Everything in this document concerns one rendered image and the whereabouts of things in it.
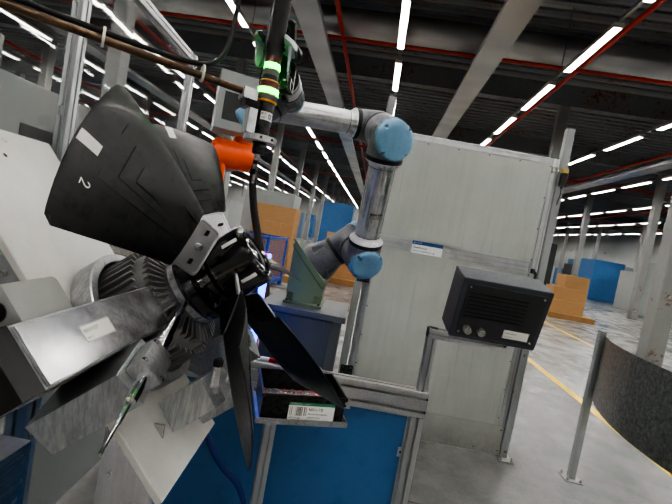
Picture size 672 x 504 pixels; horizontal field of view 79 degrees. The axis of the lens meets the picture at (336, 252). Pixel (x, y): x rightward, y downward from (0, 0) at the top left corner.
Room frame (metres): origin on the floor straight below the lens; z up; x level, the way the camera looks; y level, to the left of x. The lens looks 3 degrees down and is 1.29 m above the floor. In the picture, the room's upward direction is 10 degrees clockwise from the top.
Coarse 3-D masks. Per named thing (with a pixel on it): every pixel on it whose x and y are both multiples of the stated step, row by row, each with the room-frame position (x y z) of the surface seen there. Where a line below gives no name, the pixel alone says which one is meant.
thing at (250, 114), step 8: (248, 88) 0.82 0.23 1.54; (240, 96) 0.83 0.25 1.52; (248, 96) 0.83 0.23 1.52; (256, 96) 0.83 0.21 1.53; (240, 104) 0.84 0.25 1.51; (248, 104) 0.82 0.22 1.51; (256, 104) 0.83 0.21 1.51; (248, 112) 0.83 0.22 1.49; (256, 112) 0.84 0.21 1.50; (248, 120) 0.83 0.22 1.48; (248, 128) 0.83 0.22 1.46; (248, 136) 0.83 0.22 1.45; (256, 136) 0.83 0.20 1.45; (264, 136) 0.83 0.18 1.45; (272, 144) 0.86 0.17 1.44
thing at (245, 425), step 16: (240, 304) 0.62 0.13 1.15; (240, 320) 0.61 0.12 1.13; (224, 336) 0.68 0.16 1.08; (240, 336) 0.59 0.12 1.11; (240, 352) 0.44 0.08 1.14; (240, 368) 0.57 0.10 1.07; (240, 384) 0.57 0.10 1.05; (240, 400) 0.56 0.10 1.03; (240, 416) 0.56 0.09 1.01; (240, 432) 0.56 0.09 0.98
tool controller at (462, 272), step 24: (456, 288) 1.21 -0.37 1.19; (480, 288) 1.15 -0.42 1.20; (504, 288) 1.15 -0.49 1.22; (528, 288) 1.15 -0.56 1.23; (456, 312) 1.18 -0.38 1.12; (480, 312) 1.17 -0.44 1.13; (504, 312) 1.17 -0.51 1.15; (528, 312) 1.16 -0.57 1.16; (456, 336) 1.20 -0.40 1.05; (480, 336) 1.17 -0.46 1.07; (504, 336) 1.18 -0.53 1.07; (528, 336) 1.18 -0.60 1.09
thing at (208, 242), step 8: (200, 224) 0.69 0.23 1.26; (208, 224) 0.70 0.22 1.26; (200, 232) 0.69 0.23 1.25; (216, 232) 0.72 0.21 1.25; (192, 240) 0.68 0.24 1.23; (200, 240) 0.69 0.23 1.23; (208, 240) 0.71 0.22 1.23; (216, 240) 0.72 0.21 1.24; (184, 248) 0.67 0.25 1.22; (192, 248) 0.68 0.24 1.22; (208, 248) 0.71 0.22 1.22; (184, 256) 0.67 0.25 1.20; (192, 256) 0.69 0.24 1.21; (200, 256) 0.70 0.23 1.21; (176, 264) 0.66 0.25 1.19; (184, 264) 0.67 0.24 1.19; (192, 264) 0.69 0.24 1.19; (200, 264) 0.71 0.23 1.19; (192, 272) 0.69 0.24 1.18
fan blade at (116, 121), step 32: (128, 96) 0.57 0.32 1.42; (96, 128) 0.51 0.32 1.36; (128, 128) 0.56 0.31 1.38; (64, 160) 0.47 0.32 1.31; (96, 160) 0.51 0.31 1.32; (128, 160) 0.55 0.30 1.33; (160, 160) 0.60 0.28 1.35; (64, 192) 0.47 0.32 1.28; (96, 192) 0.51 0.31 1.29; (128, 192) 0.55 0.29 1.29; (160, 192) 0.60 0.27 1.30; (192, 192) 0.66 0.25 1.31; (64, 224) 0.47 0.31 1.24; (96, 224) 0.51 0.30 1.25; (128, 224) 0.56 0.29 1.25; (160, 224) 0.61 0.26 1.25; (192, 224) 0.66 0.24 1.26; (160, 256) 0.62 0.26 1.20
